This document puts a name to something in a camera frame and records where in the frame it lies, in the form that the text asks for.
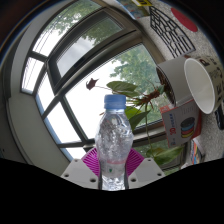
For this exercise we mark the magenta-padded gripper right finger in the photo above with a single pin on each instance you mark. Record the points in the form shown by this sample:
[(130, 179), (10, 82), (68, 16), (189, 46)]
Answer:
[(146, 172)]

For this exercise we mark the white mug with black lettering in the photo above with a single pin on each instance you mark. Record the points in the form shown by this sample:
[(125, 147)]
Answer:
[(200, 83)]

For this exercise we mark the brown-framed window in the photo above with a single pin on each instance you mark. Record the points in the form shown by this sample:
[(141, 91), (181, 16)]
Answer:
[(83, 100)]

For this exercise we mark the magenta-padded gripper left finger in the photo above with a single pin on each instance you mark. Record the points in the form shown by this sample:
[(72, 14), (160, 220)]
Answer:
[(80, 174)]

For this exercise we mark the potted plant in white pot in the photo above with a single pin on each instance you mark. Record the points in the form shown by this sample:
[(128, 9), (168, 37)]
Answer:
[(173, 80)]

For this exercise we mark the clear blue-capped water bottle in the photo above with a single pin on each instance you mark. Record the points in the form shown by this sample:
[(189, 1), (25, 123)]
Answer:
[(114, 140)]

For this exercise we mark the white printed cardboard box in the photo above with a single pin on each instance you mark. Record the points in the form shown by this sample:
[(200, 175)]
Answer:
[(180, 123)]

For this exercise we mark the flat round red coaster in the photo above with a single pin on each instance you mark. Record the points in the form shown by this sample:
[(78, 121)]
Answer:
[(184, 19)]

